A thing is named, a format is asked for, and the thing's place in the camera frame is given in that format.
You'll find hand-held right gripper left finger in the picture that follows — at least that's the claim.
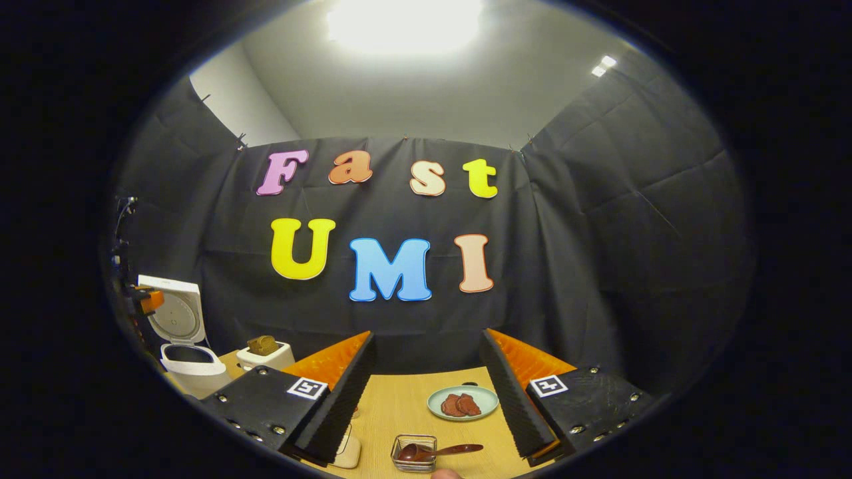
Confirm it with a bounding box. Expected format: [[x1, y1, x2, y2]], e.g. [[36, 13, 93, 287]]
[[200, 331, 376, 465]]

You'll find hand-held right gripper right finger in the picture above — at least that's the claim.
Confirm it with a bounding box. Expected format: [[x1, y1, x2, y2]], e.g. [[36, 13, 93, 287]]
[[479, 327, 658, 466]]

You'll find white rice cooker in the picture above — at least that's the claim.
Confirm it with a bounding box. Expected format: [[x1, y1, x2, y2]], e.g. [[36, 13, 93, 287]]
[[138, 275, 234, 400]]

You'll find wooden spoon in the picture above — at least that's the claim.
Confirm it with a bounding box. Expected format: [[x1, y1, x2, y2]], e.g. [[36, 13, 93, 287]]
[[398, 442, 485, 464]]

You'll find teal plate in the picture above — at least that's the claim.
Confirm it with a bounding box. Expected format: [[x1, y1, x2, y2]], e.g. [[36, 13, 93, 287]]
[[427, 385, 499, 422]]

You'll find white toaster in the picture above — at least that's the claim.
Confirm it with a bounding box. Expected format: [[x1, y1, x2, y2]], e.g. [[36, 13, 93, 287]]
[[236, 339, 296, 372]]

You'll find black backdrop cloth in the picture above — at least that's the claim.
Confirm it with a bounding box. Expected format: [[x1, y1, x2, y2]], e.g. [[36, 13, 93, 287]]
[[110, 50, 756, 400]]

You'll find large ceiling light panel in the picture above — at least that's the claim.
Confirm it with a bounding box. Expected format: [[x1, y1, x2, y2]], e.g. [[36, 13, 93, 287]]
[[326, 0, 483, 55]]

